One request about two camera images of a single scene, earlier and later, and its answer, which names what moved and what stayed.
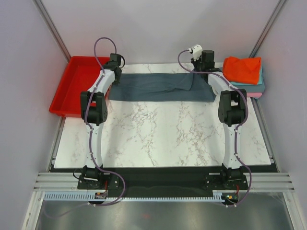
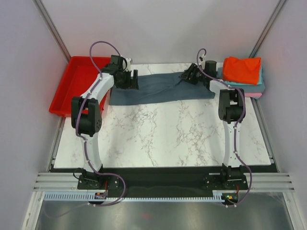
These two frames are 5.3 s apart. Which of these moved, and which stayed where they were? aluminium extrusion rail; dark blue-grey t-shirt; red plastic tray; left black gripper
Moved: left black gripper
Stayed: dark blue-grey t-shirt; red plastic tray; aluminium extrusion rail
